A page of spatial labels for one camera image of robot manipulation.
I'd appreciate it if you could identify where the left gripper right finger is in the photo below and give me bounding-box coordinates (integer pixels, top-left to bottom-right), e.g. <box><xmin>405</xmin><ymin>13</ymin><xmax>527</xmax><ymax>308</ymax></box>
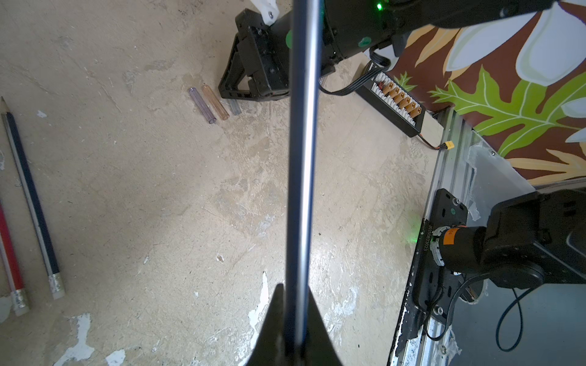
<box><xmin>304</xmin><ymin>291</ymin><xmax>343</xmax><ymax>366</ymax></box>

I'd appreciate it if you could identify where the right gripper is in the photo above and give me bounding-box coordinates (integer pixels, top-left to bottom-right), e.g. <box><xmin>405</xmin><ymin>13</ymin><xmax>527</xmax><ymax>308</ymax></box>
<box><xmin>217</xmin><ymin>8</ymin><xmax>337</xmax><ymax>102</ymax></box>

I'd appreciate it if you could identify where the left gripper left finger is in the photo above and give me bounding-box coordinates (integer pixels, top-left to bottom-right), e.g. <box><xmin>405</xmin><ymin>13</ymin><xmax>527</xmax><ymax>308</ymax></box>
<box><xmin>246</xmin><ymin>284</ymin><xmax>285</xmax><ymax>366</ymax></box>

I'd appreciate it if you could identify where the grey transparent pencil cap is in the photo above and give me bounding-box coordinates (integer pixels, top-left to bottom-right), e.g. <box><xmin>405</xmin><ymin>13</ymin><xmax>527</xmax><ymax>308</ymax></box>
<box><xmin>227</xmin><ymin>99</ymin><xmax>242</xmax><ymax>116</ymax></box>

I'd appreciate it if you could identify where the orange transparent pencil cap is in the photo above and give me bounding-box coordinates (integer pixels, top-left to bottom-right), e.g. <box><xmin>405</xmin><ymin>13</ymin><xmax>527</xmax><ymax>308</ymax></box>
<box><xmin>202</xmin><ymin>84</ymin><xmax>230</xmax><ymax>120</ymax></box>

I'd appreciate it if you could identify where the purple transparent pencil cap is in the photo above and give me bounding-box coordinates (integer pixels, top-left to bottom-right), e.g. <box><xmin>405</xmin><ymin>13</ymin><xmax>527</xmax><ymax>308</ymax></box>
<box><xmin>188</xmin><ymin>87</ymin><xmax>217</xmax><ymax>124</ymax></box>

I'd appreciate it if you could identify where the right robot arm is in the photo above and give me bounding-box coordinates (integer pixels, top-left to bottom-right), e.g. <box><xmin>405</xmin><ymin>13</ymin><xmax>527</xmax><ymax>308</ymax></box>
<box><xmin>219</xmin><ymin>1</ymin><xmax>585</xmax><ymax>289</ymax></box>

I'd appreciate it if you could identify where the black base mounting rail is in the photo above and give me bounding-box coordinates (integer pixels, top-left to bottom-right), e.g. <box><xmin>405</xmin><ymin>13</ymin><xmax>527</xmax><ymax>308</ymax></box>
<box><xmin>387</xmin><ymin>188</ymin><xmax>468</xmax><ymax>365</ymax></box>

